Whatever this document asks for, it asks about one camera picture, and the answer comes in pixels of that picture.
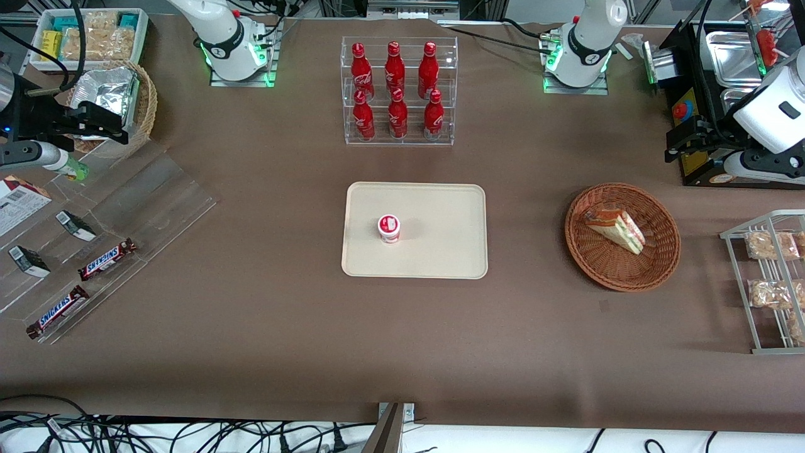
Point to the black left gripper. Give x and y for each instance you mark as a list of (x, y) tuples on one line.
[(705, 133)]

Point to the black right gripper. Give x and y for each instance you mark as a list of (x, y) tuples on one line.
[(33, 117)]

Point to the triangle sandwich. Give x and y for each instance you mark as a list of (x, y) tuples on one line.
[(619, 229)]

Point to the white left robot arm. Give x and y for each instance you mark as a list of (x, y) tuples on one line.
[(777, 107)]

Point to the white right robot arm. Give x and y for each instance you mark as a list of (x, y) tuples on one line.
[(220, 38)]

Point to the light tan wicker basket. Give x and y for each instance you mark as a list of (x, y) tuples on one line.
[(148, 107)]

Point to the small steel tray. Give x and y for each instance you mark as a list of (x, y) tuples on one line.
[(732, 100)]

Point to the large steel tray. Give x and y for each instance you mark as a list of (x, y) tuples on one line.
[(729, 60)]

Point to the brown round wicker basket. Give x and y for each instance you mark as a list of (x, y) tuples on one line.
[(604, 264)]

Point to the beige plastic tray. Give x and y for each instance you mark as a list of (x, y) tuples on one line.
[(440, 233)]

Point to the black food warmer machine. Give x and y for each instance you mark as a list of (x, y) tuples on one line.
[(692, 173)]

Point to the red emergency stop button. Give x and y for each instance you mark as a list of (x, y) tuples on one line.
[(681, 111)]

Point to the silver foil bag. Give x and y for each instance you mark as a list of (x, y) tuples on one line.
[(110, 88)]

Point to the small green white bottle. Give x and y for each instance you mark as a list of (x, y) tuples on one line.
[(74, 168)]

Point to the clear acrylic tiered display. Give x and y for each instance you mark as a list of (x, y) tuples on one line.
[(157, 201)]

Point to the clear bags of crackers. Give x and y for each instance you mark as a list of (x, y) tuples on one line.
[(100, 39)]

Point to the small black white box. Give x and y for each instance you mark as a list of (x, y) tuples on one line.
[(75, 226), (28, 261)]

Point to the white plastic snack bin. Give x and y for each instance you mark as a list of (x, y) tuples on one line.
[(141, 38)]

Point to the yellow snack box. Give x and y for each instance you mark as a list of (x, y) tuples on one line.
[(50, 45)]

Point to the crumpled clear plastic bag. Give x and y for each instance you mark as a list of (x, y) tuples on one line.
[(638, 43)]

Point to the teal snack box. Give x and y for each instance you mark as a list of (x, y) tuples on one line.
[(65, 24), (129, 21)]

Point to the white box with barcode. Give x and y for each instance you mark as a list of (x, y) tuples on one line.
[(19, 204)]

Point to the brown snickers bar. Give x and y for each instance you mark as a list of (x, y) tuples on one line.
[(107, 259), (58, 312)]

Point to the clear bag of snacks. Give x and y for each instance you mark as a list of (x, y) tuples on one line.
[(770, 245), (770, 294), (801, 244), (797, 327)]

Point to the red cola bottle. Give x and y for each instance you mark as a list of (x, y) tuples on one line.
[(397, 119), (428, 69), (433, 119), (360, 66), (363, 119), (395, 66)]

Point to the clear acrylic bottle rack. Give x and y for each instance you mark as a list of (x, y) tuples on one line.
[(409, 141)]

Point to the brown table cover sheet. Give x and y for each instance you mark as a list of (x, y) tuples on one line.
[(283, 352)]

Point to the small white red yogurt bottle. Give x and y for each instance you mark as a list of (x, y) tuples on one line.
[(389, 229)]

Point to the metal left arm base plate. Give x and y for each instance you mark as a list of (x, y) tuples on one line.
[(575, 90)]

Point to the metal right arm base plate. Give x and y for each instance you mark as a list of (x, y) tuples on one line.
[(272, 63)]

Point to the aluminium frame structure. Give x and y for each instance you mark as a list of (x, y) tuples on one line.
[(412, 9)]

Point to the grey metal camera post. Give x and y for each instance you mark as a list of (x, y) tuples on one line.
[(390, 434)]

